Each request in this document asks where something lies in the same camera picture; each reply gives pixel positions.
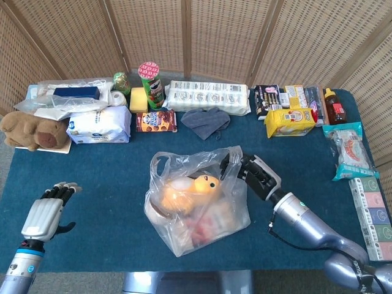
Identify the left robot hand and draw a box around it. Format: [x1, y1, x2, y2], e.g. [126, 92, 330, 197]
[20, 181, 83, 243]

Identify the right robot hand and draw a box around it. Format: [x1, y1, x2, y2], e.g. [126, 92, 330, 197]
[219, 152, 282, 202]

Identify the clear plastic shopping bag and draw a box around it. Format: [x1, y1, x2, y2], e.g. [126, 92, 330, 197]
[143, 146, 252, 258]

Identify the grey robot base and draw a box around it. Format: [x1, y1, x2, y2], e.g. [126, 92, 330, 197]
[122, 269, 254, 294]

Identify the teal snack packet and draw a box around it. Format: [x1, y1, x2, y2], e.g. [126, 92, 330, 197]
[322, 121, 380, 182]

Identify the crumpled clear plastic bag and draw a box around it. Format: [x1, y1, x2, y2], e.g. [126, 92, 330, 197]
[13, 77, 115, 121]

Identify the yellow cracker pack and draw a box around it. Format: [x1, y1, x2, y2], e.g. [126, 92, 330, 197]
[263, 107, 317, 138]

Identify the white flat board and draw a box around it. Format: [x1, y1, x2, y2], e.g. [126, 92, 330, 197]
[15, 139, 73, 154]

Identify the teal felt table cover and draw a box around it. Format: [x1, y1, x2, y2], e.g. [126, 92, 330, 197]
[0, 88, 392, 273]

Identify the orange plush toy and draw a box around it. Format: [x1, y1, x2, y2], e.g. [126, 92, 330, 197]
[162, 174, 221, 215]

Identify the grey cloth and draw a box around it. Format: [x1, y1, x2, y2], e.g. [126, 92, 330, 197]
[180, 106, 232, 141]

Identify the black pink snack pack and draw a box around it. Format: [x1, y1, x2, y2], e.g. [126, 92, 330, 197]
[254, 84, 284, 121]

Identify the brown capybara plush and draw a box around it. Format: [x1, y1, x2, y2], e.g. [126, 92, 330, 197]
[0, 110, 70, 151]

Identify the white yellow small box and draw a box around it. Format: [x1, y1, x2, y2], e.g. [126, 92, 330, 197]
[284, 85, 309, 110]

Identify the dark purple long package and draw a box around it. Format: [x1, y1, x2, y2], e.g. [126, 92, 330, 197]
[304, 86, 325, 127]

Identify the long white paper towel pack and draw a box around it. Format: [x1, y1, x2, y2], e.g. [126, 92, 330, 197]
[162, 80, 251, 116]

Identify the amber honey bottle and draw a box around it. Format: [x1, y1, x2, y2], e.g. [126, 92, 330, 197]
[323, 88, 349, 126]

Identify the white blue tissue pack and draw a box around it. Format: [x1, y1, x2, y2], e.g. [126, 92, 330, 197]
[66, 105, 132, 145]

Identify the beige tape roll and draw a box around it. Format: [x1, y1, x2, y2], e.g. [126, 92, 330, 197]
[145, 197, 175, 227]

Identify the brown panda cookie box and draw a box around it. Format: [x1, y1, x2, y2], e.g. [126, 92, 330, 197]
[135, 110, 178, 134]

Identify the multicolour pocket tissue pack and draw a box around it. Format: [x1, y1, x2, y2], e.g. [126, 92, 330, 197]
[348, 176, 392, 262]

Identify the dark blue box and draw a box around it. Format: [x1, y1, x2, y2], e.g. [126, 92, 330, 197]
[53, 86, 101, 100]

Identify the green Pringles can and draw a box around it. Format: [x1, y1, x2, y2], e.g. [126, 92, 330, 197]
[137, 61, 166, 111]

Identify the white tape roll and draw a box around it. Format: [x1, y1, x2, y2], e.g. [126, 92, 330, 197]
[110, 90, 128, 107]

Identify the yellow sponge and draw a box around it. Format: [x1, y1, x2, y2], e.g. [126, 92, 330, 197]
[129, 87, 149, 113]

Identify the wicker folding screen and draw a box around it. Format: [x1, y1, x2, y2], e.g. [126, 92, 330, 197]
[0, 0, 392, 168]

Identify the green egg-shaped bottle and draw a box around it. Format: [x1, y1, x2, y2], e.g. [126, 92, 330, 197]
[113, 72, 132, 96]

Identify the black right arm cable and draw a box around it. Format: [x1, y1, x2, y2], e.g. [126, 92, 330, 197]
[267, 211, 386, 294]

